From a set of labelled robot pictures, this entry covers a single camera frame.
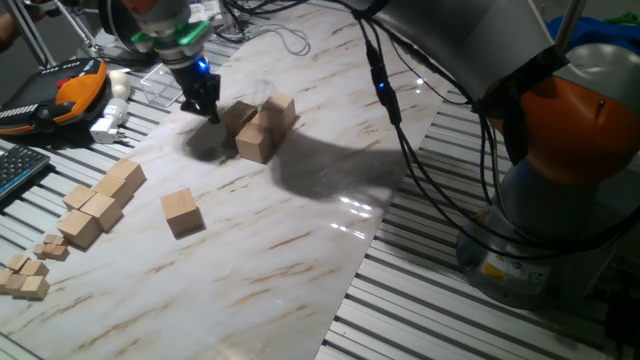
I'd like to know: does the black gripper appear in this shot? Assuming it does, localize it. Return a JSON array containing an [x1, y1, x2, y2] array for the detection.
[[169, 57, 222, 125]]

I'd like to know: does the large wooden cube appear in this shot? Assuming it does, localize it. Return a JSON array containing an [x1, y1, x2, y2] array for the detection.
[[261, 92, 298, 146], [159, 187, 205, 239], [234, 122, 274, 165], [222, 100, 259, 137], [62, 184, 96, 211], [91, 174, 135, 209], [106, 158, 148, 194], [57, 209, 103, 251], [79, 192, 125, 234], [249, 108, 282, 149]]

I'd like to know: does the bare person forearm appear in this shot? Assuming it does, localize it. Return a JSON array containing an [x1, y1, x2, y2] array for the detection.
[[0, 12, 29, 54]]

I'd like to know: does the clear plastic box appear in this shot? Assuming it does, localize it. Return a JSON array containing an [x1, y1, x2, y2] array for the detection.
[[140, 64, 184, 109]]

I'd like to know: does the white egg shaped object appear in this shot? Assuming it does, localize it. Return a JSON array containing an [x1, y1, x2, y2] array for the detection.
[[108, 69, 132, 101]]

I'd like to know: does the white plug adapter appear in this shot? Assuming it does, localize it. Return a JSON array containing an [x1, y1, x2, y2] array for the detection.
[[89, 97, 130, 145]]

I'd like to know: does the white power strip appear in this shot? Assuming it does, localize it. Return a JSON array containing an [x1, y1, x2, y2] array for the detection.
[[188, 0, 224, 24]]

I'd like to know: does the thin silver rod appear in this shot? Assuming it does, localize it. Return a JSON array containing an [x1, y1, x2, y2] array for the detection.
[[54, 0, 104, 56]]

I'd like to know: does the white marble pattern sheet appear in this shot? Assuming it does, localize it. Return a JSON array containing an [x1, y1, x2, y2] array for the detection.
[[0, 4, 451, 360]]

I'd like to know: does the black orange teach pendant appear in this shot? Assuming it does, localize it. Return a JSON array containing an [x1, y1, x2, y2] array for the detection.
[[0, 57, 110, 137]]

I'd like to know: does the black computer keyboard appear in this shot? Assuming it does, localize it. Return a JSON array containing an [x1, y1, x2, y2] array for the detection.
[[0, 143, 52, 202]]

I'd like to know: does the blue bag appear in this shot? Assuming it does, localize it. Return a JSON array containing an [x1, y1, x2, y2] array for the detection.
[[544, 14, 640, 51]]

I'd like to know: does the green cloth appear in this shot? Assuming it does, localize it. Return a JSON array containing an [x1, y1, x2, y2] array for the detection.
[[602, 10, 640, 26]]

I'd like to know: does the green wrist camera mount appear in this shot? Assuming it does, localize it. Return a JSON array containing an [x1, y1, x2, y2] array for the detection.
[[130, 19, 214, 54]]

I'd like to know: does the white cable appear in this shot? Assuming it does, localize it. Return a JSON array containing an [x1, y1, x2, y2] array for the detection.
[[234, 22, 312, 57]]

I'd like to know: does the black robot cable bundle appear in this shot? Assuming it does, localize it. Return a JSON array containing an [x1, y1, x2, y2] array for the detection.
[[214, 0, 640, 261]]

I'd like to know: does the aluminium frame post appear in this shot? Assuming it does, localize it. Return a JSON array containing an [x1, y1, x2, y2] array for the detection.
[[0, 0, 57, 69]]

